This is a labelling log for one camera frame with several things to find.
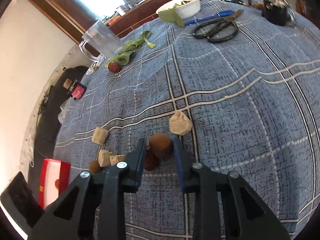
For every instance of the black scissors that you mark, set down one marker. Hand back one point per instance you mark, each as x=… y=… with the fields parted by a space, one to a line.
x=221 y=28

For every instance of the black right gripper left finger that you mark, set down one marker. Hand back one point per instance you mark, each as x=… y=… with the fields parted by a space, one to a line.
x=93 y=199

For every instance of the green leaf on bowl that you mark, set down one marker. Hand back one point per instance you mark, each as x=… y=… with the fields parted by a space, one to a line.
x=171 y=16

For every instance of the brown kiwi fruit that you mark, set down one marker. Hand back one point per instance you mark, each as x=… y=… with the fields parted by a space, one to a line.
x=161 y=145

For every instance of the blue plaid tablecloth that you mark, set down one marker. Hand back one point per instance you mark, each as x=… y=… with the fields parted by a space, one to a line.
x=253 y=102

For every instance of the black cup with items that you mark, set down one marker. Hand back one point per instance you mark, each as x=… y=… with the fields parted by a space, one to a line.
x=278 y=12

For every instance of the beige block middle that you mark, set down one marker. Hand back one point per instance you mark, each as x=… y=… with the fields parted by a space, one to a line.
x=104 y=158

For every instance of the beige polygon block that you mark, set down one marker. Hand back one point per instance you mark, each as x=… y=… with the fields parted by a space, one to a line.
x=180 y=124

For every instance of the beige block small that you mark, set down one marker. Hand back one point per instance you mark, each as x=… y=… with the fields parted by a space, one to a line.
x=114 y=159

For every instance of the clear plastic bag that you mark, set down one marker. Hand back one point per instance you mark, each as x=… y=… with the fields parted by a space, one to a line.
x=64 y=109

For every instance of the clear plastic pitcher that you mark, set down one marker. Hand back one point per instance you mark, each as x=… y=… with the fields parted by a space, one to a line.
x=103 y=40

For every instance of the red gift box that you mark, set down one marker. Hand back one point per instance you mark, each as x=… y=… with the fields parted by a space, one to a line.
x=54 y=179

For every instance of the black sofa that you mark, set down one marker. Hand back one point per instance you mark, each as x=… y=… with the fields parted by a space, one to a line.
x=48 y=124

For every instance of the beige block far left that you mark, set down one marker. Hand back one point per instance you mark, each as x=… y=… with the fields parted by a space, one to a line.
x=100 y=135

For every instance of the red fruit by vegetable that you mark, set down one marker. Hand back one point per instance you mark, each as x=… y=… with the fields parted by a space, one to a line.
x=114 y=67

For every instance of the white bowl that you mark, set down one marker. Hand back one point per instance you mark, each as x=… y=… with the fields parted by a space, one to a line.
x=184 y=8

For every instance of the small red date fruit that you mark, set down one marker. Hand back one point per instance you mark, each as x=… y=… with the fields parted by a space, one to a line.
x=151 y=162

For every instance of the small brown kiwi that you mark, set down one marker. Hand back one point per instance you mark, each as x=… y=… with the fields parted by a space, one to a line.
x=94 y=167

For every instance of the blue pen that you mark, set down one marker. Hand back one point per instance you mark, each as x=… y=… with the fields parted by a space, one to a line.
x=210 y=17

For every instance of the green leafy vegetable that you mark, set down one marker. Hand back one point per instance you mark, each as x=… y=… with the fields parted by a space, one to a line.
x=131 y=47

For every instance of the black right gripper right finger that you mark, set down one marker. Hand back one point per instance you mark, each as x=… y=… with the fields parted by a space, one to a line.
x=224 y=202

